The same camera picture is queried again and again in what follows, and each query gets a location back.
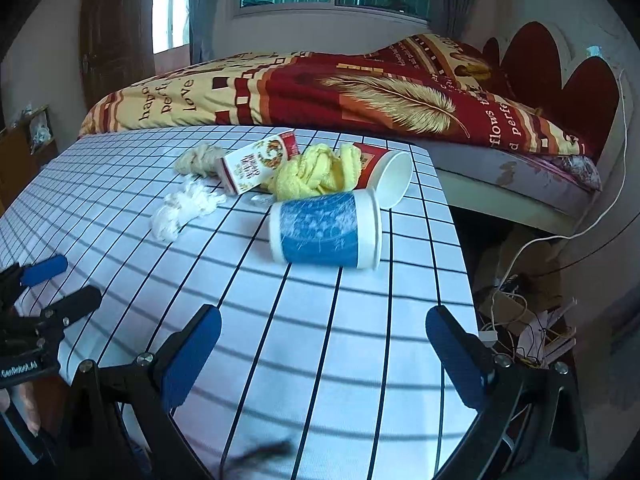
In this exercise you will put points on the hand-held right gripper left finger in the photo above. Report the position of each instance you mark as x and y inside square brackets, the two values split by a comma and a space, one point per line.
[187, 360]

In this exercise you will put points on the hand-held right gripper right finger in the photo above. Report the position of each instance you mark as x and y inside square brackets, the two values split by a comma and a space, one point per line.
[457, 360]

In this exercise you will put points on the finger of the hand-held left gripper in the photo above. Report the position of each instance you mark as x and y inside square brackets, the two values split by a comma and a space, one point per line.
[75, 305]
[45, 267]

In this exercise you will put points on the small clear plastic wrapper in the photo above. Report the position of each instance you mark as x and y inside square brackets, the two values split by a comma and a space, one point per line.
[261, 200]

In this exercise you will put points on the blue paper cup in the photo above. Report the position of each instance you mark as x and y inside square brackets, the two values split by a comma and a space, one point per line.
[320, 230]

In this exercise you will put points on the beige bag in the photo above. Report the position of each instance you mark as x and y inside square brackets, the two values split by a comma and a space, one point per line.
[200, 160]

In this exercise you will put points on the red and white carton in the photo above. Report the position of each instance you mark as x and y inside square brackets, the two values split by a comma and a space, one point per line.
[250, 165]

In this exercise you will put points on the red paper cup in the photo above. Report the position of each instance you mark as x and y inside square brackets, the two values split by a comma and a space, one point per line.
[372, 160]

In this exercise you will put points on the yellow cloth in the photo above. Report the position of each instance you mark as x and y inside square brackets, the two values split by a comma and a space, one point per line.
[310, 172]

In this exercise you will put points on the person's left hand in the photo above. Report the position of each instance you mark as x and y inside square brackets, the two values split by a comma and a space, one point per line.
[25, 405]

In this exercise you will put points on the wooden cabinet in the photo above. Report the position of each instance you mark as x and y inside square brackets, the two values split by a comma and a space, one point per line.
[17, 170]

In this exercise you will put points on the white checked tablecloth table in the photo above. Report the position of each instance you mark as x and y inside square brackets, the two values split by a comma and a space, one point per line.
[300, 335]

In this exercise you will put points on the cardboard box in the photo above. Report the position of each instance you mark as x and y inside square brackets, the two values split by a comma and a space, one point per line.
[500, 252]

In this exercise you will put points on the bed with red headboard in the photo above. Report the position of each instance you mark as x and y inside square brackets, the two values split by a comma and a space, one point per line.
[500, 180]

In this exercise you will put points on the grey patterned pillow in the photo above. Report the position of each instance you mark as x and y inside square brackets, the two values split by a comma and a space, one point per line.
[580, 170]

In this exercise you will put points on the brown wooden door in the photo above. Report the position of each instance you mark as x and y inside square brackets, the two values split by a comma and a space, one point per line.
[117, 40]

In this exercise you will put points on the red and yellow printed blanket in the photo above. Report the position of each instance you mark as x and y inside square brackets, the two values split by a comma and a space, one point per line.
[350, 95]

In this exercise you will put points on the narrow bright window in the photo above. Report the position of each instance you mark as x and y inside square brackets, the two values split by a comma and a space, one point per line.
[170, 10]

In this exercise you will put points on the grey curtain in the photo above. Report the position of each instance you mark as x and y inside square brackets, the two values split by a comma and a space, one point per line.
[202, 10]
[457, 0]

